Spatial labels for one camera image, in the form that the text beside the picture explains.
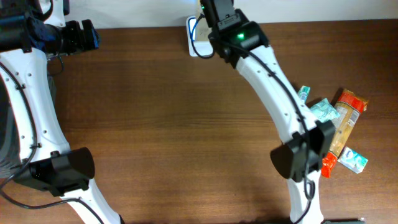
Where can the white barcode scanner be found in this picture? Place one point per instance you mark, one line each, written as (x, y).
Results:
(203, 48)

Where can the orange noodle packet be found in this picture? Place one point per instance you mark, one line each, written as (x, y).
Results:
(350, 106)

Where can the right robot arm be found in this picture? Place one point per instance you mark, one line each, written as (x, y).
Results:
(305, 139)

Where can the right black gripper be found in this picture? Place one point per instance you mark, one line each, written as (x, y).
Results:
(241, 23)

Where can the dark grey plastic basket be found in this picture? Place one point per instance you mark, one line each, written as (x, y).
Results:
(9, 139)

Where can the beige snack bag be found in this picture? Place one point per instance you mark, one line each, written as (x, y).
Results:
(202, 30)

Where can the teal Kleenex tissue pack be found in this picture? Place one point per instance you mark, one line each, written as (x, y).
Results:
(303, 93)

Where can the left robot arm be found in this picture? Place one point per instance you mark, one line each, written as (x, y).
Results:
(34, 150)

